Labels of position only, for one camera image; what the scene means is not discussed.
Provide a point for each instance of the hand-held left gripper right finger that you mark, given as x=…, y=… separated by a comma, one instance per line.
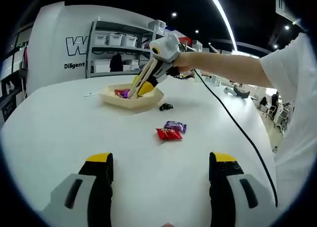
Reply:
x=220, y=192

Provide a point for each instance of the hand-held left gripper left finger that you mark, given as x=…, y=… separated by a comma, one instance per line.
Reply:
x=100, y=194

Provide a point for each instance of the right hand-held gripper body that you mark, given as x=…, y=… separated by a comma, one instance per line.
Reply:
x=166, y=48

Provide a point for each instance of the large purple food packet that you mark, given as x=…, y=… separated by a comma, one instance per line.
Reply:
x=125, y=94

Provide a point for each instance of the small black food packet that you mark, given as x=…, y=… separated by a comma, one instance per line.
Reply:
x=166, y=106

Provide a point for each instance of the cream hexagonal container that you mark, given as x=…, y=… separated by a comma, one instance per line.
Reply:
x=116, y=100

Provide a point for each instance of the small purple food packet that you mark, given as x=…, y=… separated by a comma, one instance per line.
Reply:
x=175, y=126

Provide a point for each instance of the square red food packet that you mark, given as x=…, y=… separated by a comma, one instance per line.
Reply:
x=169, y=134

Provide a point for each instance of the person's right hand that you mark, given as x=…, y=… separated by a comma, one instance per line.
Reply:
x=184, y=62

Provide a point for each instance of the person's left hand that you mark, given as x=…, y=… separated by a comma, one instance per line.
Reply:
x=168, y=225

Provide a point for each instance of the white storage box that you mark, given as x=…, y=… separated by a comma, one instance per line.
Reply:
x=115, y=39
x=100, y=39
x=156, y=26
x=129, y=41

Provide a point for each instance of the black backpack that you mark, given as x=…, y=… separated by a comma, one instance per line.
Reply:
x=116, y=63

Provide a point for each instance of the white carton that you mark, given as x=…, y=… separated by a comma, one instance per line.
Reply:
x=101, y=66

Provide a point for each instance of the grey metal shelf rack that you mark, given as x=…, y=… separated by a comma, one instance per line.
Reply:
x=116, y=48

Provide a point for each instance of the long ceiling light strip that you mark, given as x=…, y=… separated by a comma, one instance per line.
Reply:
x=223, y=16

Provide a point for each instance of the grey white handheld device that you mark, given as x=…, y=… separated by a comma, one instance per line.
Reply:
x=241, y=93

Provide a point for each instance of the white office chair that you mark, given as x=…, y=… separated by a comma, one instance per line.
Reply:
x=266, y=108

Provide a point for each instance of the coat rack with clothes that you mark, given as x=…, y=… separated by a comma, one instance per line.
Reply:
x=24, y=71

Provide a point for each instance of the person's white shirt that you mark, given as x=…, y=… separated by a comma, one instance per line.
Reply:
x=294, y=108

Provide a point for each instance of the dark display cabinet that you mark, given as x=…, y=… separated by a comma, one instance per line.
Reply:
x=10, y=108

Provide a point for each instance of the white hanging sign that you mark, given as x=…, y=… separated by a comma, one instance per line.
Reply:
x=284, y=4

